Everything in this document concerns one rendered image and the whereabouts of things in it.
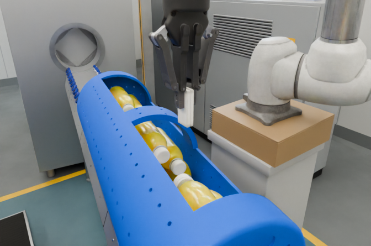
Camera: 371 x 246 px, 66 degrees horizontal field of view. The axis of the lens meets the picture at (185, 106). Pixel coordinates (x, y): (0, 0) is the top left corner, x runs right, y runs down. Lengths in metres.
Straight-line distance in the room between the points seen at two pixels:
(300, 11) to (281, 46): 1.09
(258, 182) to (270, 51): 0.45
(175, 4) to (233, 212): 0.31
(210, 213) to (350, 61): 0.65
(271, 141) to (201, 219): 0.55
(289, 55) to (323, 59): 0.12
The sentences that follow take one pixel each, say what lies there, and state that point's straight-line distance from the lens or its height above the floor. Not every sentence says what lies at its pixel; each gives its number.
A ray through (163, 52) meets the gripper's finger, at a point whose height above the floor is 1.44.
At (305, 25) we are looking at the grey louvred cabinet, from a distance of 2.04.
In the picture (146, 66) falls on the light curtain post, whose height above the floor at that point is 1.10.
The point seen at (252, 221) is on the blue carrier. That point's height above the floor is 1.23.
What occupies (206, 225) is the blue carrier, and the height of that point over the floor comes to 1.23.
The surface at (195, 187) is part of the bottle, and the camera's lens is 0.56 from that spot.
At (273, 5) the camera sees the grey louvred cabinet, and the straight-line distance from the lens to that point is 2.19.
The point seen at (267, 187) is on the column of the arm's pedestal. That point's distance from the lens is 1.04.
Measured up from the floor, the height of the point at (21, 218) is 0.15.
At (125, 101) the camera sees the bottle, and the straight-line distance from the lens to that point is 1.00.
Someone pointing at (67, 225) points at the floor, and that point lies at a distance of 2.30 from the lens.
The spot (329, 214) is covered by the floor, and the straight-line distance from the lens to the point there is 2.47.
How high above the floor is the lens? 1.53
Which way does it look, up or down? 23 degrees down
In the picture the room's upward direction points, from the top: straight up
